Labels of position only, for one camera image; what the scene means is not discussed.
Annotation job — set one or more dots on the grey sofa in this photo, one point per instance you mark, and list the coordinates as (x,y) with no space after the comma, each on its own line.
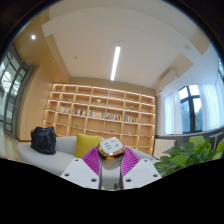
(46,160)

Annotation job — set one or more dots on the wooden shelf unit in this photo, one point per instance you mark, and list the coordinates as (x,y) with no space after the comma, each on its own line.
(100,113)

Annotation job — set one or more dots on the glass door with dark frame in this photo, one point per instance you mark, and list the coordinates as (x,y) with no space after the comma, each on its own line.
(11,96)

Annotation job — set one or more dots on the long ceiling light strip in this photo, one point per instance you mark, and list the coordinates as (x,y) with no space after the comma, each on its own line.
(115,63)

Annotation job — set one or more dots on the white air conditioner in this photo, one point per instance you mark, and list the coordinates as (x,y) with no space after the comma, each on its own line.
(167,79)

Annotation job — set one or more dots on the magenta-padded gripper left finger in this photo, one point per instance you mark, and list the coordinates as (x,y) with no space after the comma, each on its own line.
(83,171)

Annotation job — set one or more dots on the black bag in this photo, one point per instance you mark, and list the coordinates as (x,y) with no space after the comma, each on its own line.
(43,140)

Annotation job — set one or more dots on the green potted plant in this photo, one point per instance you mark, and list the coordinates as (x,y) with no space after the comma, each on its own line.
(186,158)

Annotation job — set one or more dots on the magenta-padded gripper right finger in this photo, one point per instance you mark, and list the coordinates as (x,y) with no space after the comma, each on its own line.
(140,171)

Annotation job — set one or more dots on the round ceiling spotlight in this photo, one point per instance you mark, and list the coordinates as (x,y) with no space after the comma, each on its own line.
(33,37)

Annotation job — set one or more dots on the dark framed window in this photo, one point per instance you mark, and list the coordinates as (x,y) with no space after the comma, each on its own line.
(190,110)

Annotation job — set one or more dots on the yellow cushion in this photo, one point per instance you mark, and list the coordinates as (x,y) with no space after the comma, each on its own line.
(85,145)

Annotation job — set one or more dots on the white sheer curtain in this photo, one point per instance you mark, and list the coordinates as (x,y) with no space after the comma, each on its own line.
(211,106)
(172,115)

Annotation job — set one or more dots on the white radiator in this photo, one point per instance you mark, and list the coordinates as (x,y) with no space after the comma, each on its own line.
(164,148)

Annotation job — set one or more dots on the white charger with gold top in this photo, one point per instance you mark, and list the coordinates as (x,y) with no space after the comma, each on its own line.
(111,146)

